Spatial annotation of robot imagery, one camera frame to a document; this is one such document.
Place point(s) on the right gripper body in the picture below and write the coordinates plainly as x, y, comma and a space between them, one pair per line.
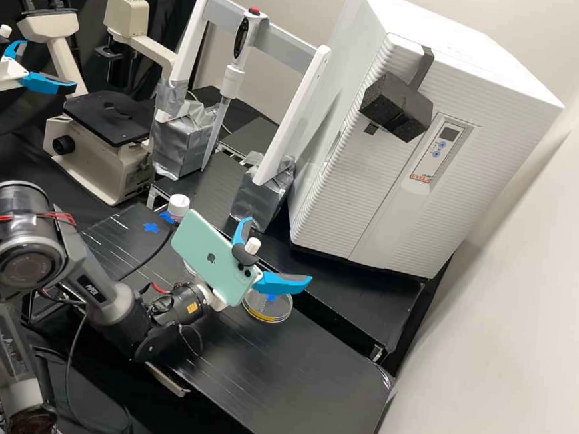
215, 299

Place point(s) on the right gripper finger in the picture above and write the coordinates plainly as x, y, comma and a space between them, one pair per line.
279, 284
241, 233

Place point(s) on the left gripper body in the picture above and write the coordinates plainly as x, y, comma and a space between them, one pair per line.
0, 76

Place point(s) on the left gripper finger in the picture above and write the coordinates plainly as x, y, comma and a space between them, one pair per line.
13, 49
49, 84

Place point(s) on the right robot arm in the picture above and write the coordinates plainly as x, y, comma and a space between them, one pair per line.
21, 251

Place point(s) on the petri dish lid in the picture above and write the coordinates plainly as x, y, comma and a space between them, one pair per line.
274, 310

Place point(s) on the small bottle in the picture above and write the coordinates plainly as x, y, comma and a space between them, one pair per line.
179, 203

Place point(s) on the blue bottle holder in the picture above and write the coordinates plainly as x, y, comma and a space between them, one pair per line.
168, 216

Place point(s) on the cream microscope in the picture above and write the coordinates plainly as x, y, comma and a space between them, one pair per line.
103, 162

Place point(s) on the black tray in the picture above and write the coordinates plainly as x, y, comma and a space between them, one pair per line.
250, 136

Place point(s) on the white pipette stand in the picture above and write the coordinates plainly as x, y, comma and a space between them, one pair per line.
292, 52

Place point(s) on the pipette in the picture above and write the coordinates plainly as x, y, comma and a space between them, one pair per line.
246, 35

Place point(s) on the white incubator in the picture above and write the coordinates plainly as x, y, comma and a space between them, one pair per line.
435, 23

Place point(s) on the right wrist camera phone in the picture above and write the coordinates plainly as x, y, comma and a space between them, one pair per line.
206, 250

